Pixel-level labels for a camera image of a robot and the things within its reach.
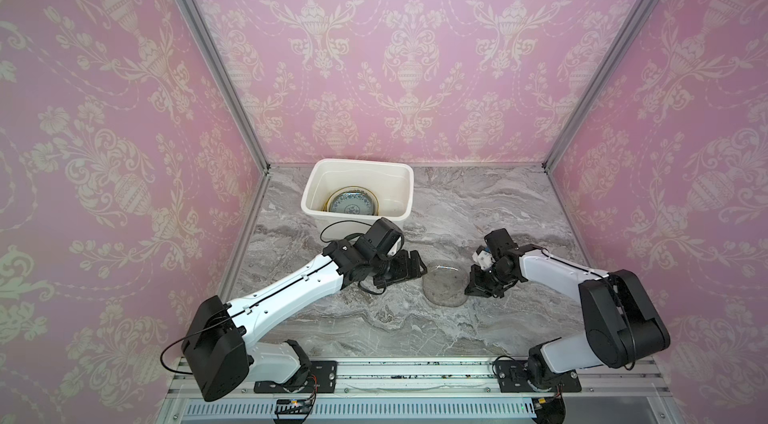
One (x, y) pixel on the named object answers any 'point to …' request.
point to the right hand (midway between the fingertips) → (467, 289)
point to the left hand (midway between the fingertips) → (418, 277)
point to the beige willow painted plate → (352, 188)
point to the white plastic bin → (390, 182)
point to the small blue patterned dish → (352, 200)
